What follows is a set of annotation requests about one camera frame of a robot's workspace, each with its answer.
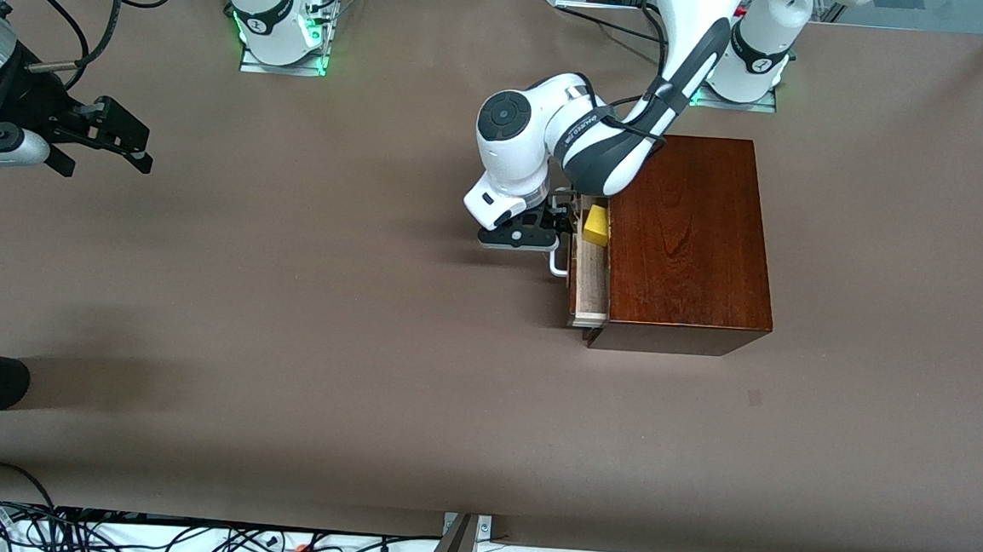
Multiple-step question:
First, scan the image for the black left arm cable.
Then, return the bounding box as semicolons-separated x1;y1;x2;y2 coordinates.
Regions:
581;0;680;143

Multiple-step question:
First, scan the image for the wooden drawer with white handle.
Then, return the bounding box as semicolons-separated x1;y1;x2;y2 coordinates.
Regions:
546;190;617;329

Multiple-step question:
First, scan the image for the dark brown wooden cabinet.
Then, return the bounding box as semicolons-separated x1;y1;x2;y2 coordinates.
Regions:
585;129;785;360

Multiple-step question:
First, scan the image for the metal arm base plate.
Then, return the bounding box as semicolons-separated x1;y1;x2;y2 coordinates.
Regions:
687;66;779;113
239;0;332;78

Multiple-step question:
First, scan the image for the tangled black cable bundle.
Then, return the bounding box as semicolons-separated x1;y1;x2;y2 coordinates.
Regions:
0;461;446;552

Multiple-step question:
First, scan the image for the yellow block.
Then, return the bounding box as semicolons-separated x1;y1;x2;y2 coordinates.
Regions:
582;204;612;248

